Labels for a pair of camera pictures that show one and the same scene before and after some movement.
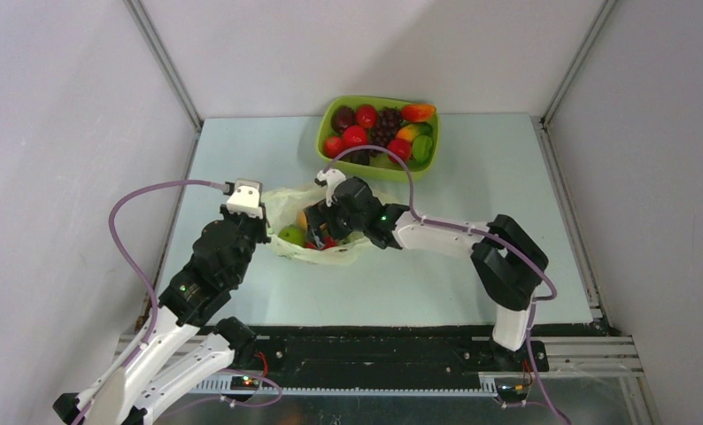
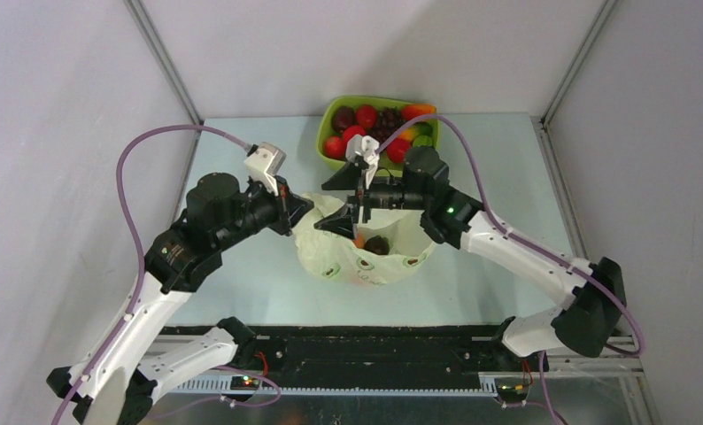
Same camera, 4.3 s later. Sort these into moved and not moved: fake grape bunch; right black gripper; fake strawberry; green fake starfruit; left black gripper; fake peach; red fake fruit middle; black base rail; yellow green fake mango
Moved: fake peach; left black gripper; right black gripper
Not moved: fake grape bunch; fake strawberry; yellow green fake mango; green fake starfruit; black base rail; red fake fruit middle
